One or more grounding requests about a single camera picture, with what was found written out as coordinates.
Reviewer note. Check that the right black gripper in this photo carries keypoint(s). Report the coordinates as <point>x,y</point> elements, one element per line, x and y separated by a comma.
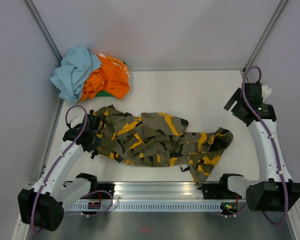
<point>236,97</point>

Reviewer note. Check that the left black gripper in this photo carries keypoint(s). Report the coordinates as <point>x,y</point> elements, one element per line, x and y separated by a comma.
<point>91,148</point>

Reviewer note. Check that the camouflage cargo trousers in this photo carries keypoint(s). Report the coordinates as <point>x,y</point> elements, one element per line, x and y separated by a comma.
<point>159,140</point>

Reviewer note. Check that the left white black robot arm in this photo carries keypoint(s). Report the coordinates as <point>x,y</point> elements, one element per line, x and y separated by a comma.
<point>44,205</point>

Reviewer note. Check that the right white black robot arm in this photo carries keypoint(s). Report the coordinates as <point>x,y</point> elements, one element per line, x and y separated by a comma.
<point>275,190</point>

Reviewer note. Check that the light blue garment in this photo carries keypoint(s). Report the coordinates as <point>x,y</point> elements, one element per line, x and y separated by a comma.
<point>75,68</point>

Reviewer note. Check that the orange garment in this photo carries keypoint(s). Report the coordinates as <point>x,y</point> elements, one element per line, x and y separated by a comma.
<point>90,85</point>

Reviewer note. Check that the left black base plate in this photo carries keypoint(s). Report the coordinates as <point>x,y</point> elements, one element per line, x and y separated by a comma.
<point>108,187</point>

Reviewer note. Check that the white slotted cable duct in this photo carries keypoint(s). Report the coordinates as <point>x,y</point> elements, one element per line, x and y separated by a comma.
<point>143,206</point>

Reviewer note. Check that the aluminium mounting rail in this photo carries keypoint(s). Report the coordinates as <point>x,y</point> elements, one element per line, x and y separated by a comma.
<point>162,190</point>

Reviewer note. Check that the right aluminium frame post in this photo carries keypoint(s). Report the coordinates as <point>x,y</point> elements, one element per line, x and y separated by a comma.
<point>266,32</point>

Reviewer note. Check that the aluminium frame post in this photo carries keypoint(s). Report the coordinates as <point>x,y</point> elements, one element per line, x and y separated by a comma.
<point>43,28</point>
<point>266,32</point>

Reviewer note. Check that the left aluminium frame post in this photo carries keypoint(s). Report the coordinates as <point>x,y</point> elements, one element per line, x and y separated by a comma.
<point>43,28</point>

